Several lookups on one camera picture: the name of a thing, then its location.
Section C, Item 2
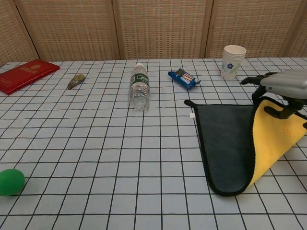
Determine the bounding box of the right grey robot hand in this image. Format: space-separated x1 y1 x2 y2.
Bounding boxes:
240 69 307 119

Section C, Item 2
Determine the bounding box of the grey and yellow cloth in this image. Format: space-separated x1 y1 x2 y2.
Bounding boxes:
184 96 307 197

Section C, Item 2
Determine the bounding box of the stack of floral paper cups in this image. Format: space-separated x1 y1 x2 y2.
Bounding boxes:
220 45 248 81

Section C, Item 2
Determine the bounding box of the blue Oreo cookie packet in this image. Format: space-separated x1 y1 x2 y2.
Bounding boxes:
167 68 201 91

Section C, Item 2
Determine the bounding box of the woven wooden folding screen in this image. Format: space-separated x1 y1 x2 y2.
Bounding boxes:
0 0 307 69

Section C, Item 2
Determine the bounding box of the clear plastic water bottle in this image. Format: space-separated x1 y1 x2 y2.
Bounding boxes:
129 63 151 112

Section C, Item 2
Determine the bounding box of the checked light blue tablecloth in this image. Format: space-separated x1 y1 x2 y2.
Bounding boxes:
0 57 307 230

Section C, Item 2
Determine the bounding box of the green correction tape dispenser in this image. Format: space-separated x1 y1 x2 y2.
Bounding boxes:
67 74 87 91

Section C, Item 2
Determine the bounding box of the red booklet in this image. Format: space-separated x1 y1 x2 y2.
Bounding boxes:
0 59 60 96

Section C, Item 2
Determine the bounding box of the green ball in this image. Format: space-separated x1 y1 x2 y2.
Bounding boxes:
0 168 26 197

